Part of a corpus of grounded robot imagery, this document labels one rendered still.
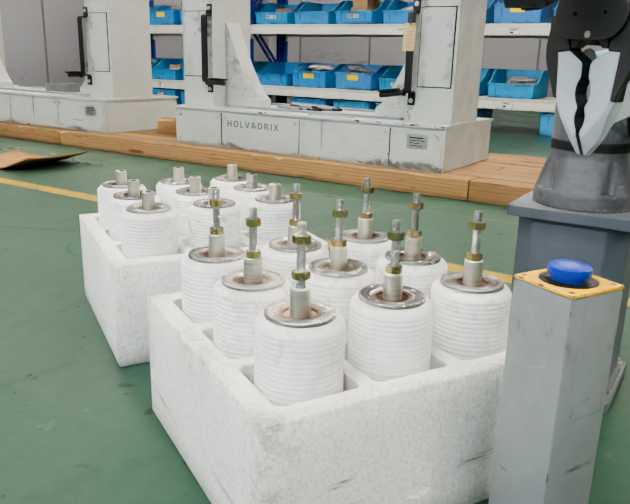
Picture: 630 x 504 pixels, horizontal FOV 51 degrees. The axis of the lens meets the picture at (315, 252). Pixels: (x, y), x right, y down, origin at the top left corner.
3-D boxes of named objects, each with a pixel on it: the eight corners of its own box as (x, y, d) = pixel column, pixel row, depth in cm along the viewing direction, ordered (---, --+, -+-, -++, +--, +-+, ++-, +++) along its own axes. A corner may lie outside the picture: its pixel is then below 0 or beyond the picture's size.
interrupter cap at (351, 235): (352, 230, 105) (353, 226, 105) (397, 237, 102) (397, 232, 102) (330, 240, 99) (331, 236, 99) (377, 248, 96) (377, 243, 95)
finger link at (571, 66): (616, 152, 63) (632, 49, 60) (574, 155, 60) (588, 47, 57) (588, 148, 65) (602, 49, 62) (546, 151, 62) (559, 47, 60)
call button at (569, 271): (565, 275, 65) (568, 255, 65) (599, 287, 62) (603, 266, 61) (536, 281, 63) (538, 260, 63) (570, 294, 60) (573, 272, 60)
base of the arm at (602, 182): (546, 189, 115) (553, 131, 112) (641, 201, 107) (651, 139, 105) (520, 203, 103) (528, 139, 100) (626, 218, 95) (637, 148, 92)
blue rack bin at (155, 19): (180, 27, 725) (179, 7, 719) (207, 27, 705) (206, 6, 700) (146, 25, 684) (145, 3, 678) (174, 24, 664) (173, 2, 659)
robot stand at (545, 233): (519, 344, 126) (538, 187, 118) (626, 369, 116) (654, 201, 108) (486, 381, 111) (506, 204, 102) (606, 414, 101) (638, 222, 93)
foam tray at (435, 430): (370, 359, 118) (376, 262, 113) (541, 479, 85) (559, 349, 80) (151, 409, 99) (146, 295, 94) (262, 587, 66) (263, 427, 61)
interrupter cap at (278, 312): (297, 299, 75) (298, 293, 75) (350, 316, 70) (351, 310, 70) (248, 316, 69) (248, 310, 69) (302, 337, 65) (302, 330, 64)
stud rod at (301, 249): (294, 292, 69) (295, 221, 67) (302, 291, 70) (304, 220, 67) (298, 295, 68) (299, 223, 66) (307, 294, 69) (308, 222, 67)
